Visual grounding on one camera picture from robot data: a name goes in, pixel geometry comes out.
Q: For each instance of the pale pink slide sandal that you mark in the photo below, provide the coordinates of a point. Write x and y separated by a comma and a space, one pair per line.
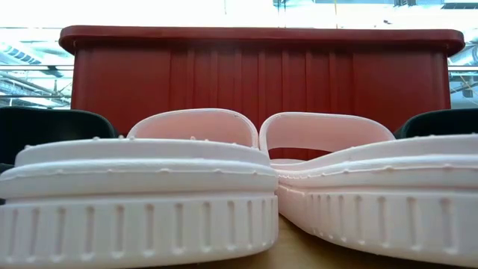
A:
373, 179
130, 179

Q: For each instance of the black slide sandal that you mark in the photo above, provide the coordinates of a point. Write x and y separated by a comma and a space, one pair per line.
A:
45, 127
444, 121

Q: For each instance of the red plastic bin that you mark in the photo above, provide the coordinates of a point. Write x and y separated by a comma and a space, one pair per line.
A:
239, 74

